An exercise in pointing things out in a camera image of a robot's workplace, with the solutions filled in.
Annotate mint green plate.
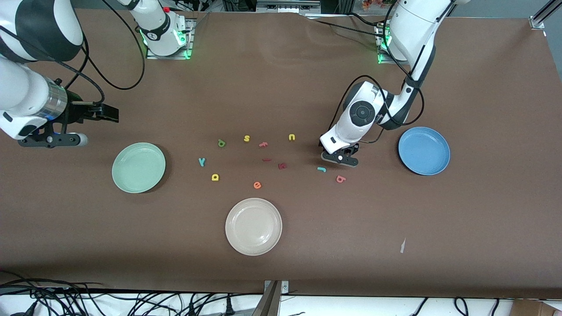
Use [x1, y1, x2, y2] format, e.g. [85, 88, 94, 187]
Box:
[112, 142, 166, 194]

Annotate blue plate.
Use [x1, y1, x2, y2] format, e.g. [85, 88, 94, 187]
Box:
[398, 126, 451, 176]

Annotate brown table cover sheet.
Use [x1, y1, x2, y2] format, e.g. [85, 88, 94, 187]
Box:
[0, 8, 562, 300]

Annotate beige plate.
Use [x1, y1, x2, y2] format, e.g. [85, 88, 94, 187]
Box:
[225, 197, 283, 256]

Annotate orange flowers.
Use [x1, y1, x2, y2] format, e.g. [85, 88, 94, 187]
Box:
[362, 0, 398, 10]

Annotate grey metal equipment box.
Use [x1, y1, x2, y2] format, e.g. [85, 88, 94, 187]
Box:
[256, 0, 322, 14]

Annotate brown cardboard box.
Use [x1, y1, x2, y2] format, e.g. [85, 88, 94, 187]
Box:
[512, 299, 562, 316]

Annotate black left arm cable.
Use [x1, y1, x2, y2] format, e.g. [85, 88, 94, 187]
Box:
[329, 0, 425, 144]

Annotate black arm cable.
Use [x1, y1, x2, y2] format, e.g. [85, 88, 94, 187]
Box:
[329, 0, 425, 144]
[44, 0, 146, 108]

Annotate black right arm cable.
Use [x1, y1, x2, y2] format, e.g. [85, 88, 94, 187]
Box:
[44, 0, 146, 108]

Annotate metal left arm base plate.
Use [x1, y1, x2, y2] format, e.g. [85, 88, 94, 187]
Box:
[376, 22, 411, 65]

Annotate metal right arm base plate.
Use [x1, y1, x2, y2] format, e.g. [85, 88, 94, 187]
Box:
[146, 18, 195, 60]

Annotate black cable on table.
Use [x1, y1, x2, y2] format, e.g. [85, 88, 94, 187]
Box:
[313, 13, 389, 39]

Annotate grey metal table bracket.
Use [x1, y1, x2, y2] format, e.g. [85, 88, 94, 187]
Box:
[252, 280, 289, 316]

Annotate black floor cable tangle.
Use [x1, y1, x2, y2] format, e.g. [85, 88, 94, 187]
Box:
[0, 272, 264, 316]

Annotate aluminium frame corner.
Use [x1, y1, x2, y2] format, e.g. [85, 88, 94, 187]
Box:
[529, 0, 562, 29]

